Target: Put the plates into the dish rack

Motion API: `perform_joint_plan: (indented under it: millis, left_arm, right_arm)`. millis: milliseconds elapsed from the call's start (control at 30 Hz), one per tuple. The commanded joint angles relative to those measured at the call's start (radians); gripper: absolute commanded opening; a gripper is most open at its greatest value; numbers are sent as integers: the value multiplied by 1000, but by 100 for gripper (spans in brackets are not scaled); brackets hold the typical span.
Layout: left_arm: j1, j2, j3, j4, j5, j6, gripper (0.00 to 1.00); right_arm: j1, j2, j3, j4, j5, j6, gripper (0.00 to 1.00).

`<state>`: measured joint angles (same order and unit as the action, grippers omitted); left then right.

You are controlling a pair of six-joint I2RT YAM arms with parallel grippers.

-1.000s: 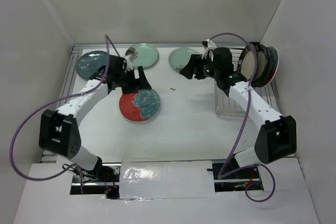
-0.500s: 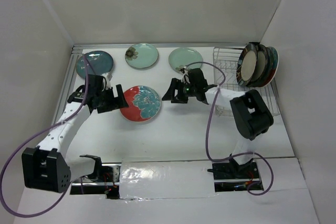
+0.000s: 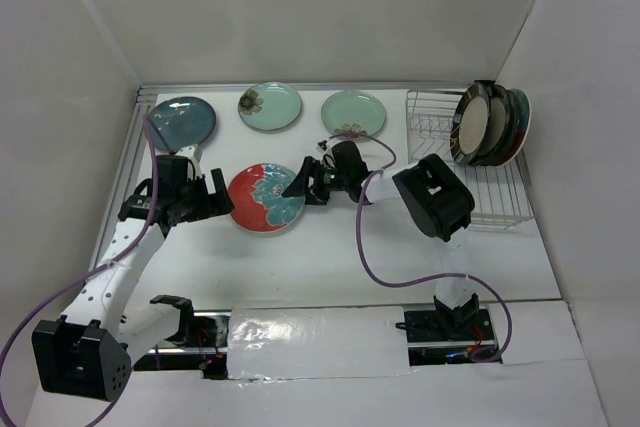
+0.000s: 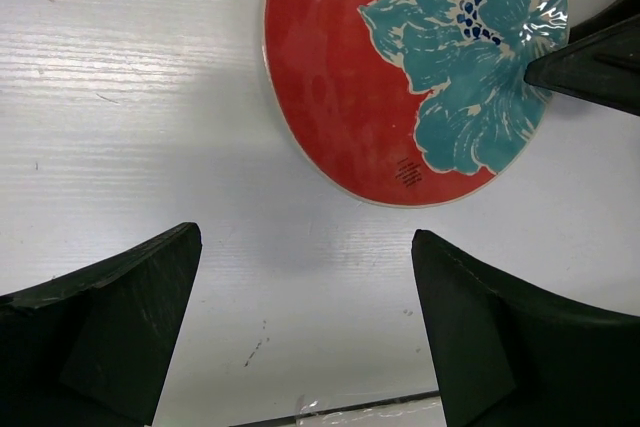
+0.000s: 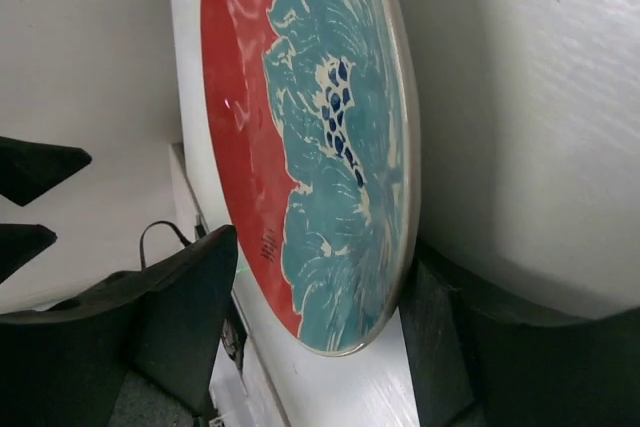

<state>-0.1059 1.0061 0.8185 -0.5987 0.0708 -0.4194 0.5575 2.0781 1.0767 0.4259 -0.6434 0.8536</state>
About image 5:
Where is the small red teal floral plate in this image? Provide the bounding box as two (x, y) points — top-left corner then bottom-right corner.
(200, 0), (421, 357)

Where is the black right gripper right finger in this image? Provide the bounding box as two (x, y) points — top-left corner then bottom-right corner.
(399, 243), (639, 426)

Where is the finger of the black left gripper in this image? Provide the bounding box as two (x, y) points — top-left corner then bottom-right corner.
(0, 224), (56, 283)
(1, 137), (92, 207)

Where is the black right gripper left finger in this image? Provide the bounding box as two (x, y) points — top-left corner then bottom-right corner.
(0, 224), (239, 427)

